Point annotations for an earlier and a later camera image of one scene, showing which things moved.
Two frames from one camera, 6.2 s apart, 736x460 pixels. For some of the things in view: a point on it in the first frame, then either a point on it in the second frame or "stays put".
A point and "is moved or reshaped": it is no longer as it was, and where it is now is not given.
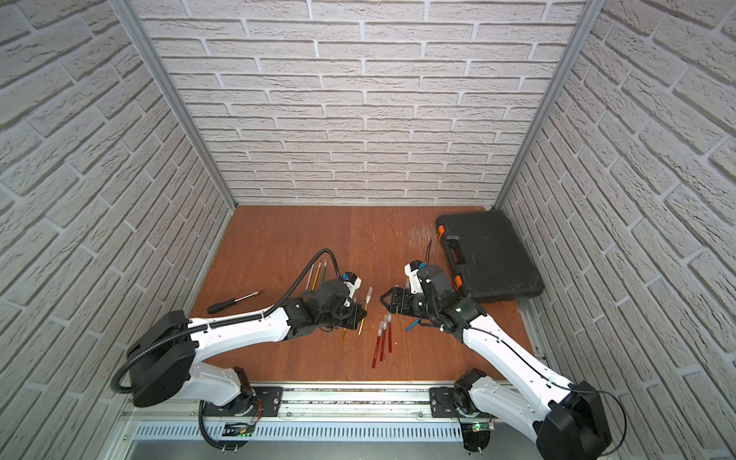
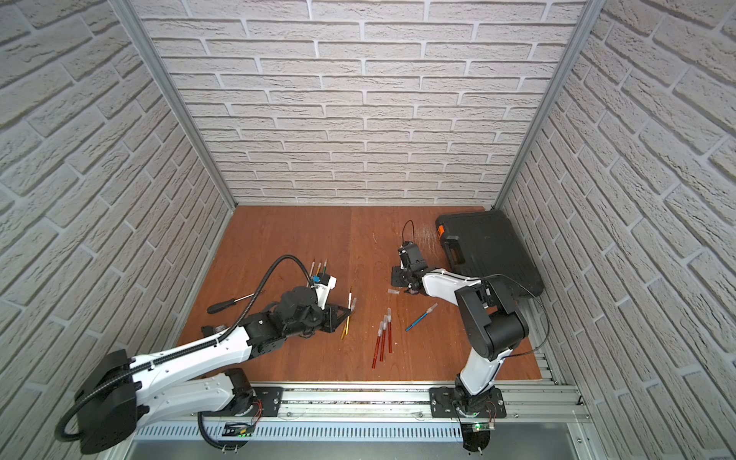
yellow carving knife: (368, 299) is moved or reshaped
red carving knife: (383, 337) stays put
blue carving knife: (413, 324) stays put
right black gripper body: (413, 305) → (402, 276)
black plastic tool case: (487, 260) stays put
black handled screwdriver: (222, 305) stays put
